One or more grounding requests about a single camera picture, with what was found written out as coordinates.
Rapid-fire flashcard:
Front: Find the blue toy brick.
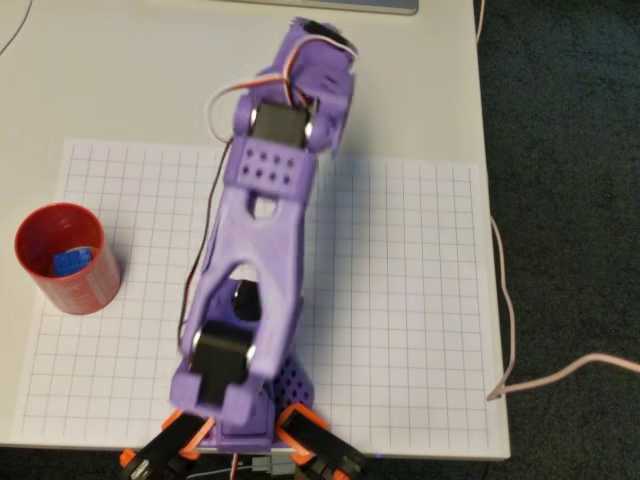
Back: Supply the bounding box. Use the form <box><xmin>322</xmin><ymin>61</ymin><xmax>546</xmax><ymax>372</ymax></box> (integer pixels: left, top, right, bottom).
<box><xmin>48</xmin><ymin>246</ymin><xmax>97</xmax><ymax>279</ymax></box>

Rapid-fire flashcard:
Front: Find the purple robot base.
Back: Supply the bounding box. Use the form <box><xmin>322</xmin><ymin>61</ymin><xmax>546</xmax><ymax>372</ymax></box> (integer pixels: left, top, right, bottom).
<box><xmin>213</xmin><ymin>353</ymin><xmax>317</xmax><ymax>451</ymax></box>

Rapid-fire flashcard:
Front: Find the red plastic cup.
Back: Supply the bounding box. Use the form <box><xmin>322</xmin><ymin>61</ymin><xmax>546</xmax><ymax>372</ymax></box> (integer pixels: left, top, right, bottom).
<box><xmin>13</xmin><ymin>201</ymin><xmax>123</xmax><ymax>317</ymax></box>

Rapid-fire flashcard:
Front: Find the silver laptop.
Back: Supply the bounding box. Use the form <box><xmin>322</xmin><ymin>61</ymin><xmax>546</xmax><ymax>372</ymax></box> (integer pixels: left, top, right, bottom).
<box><xmin>209</xmin><ymin>0</ymin><xmax>420</xmax><ymax>16</ymax></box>

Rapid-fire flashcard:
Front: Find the white grid paper sheet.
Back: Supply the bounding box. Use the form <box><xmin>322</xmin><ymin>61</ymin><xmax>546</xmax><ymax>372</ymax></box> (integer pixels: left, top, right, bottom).
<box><xmin>9</xmin><ymin>139</ymin><xmax>504</xmax><ymax>452</ymax></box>

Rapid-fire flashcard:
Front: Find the orange black table clamp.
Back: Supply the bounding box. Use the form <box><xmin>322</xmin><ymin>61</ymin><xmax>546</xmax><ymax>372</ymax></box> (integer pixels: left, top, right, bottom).
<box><xmin>274</xmin><ymin>403</ymin><xmax>369</xmax><ymax>480</ymax></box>
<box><xmin>118</xmin><ymin>407</ymin><xmax>217</xmax><ymax>480</ymax></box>

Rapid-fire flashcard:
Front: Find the red white black servo wire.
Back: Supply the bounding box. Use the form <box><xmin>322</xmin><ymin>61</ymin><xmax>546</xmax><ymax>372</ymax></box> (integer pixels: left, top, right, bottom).
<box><xmin>175</xmin><ymin>38</ymin><xmax>362</xmax><ymax>354</ymax></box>

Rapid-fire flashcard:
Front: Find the pink cable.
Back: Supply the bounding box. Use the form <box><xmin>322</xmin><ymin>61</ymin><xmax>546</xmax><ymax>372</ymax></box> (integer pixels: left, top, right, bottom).
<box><xmin>473</xmin><ymin>0</ymin><xmax>640</xmax><ymax>402</ymax></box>

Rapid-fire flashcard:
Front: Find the thin dark cable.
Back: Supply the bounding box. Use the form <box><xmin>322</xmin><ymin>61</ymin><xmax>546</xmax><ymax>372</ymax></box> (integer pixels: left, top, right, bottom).
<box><xmin>0</xmin><ymin>0</ymin><xmax>34</xmax><ymax>56</ymax></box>

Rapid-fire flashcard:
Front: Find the grey cable connector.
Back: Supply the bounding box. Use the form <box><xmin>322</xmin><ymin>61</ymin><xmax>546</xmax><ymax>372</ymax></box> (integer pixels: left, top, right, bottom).
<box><xmin>251</xmin><ymin>455</ymin><xmax>297</xmax><ymax>477</ymax></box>

